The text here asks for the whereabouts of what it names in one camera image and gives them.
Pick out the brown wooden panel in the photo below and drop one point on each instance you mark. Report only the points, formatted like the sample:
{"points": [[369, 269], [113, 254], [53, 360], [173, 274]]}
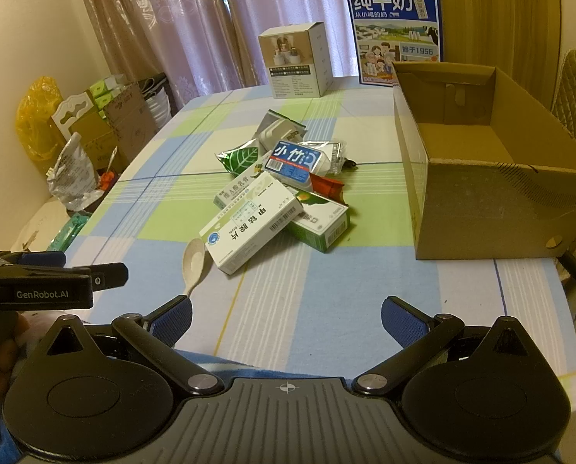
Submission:
{"points": [[491, 9]]}

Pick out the blue patterned cloth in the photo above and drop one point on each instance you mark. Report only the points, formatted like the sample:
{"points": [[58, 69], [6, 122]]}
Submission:
{"points": [[268, 370]]}

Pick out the yellow plastic bag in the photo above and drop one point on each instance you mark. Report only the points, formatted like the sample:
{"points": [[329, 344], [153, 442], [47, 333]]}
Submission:
{"points": [[36, 121]]}

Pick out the white power adapter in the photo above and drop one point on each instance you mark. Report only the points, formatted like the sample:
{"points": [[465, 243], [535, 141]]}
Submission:
{"points": [[278, 133]]}

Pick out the green white tissue packs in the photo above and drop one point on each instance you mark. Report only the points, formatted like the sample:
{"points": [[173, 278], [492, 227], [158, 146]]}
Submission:
{"points": [[105, 88]]}

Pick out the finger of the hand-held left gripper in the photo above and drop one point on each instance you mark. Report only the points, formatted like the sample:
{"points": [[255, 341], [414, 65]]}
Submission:
{"points": [[41, 257], [111, 275]]}

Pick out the beige spoon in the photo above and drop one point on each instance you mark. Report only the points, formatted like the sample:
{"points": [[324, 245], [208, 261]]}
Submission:
{"points": [[194, 254]]}

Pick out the open brown cardboard carton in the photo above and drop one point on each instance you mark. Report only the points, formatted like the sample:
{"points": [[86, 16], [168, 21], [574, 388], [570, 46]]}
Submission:
{"points": [[128, 116]]}

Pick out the large white medicine box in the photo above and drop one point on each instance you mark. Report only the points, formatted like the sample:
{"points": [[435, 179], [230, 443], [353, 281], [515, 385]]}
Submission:
{"points": [[249, 232]]}

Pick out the red packet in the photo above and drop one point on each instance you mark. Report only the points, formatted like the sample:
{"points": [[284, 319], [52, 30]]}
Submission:
{"points": [[329, 187]]}

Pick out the blue label floss pick box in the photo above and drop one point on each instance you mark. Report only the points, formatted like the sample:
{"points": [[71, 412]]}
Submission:
{"points": [[292, 162]]}

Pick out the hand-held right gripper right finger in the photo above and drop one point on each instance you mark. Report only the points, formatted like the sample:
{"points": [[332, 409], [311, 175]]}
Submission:
{"points": [[404, 320]]}

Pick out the white humidifier product box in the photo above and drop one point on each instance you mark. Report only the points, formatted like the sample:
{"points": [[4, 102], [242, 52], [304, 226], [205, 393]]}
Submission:
{"points": [[292, 63]]}

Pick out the brown cardboard box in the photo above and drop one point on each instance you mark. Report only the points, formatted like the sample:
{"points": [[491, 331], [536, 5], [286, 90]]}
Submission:
{"points": [[486, 212]]}

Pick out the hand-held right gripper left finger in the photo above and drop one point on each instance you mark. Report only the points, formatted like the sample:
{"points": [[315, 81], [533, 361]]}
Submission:
{"points": [[174, 319]]}

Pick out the black white paper bag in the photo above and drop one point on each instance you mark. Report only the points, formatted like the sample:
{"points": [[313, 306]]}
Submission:
{"points": [[157, 101]]}

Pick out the silver green tea pouch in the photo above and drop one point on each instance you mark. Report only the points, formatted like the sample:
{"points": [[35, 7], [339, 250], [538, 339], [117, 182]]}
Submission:
{"points": [[239, 159]]}

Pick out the white printed plastic bag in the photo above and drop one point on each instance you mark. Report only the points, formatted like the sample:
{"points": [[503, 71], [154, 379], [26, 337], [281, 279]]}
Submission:
{"points": [[70, 174]]}

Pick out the green white medicine box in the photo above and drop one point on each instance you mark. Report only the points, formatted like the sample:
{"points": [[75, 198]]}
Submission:
{"points": [[321, 225]]}

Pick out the person's left hand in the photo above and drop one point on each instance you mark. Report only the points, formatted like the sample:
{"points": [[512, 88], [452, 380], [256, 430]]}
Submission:
{"points": [[5, 353]]}

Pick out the pink curtain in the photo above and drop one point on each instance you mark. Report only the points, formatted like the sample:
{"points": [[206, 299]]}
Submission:
{"points": [[196, 24]]}

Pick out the small white ointment box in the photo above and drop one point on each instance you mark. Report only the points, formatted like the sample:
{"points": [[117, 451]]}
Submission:
{"points": [[239, 191]]}

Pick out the green packet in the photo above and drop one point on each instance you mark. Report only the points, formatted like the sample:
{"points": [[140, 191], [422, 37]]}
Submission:
{"points": [[70, 232]]}

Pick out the blue milk carton box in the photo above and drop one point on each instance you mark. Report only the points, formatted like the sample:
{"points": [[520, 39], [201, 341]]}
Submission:
{"points": [[389, 34]]}

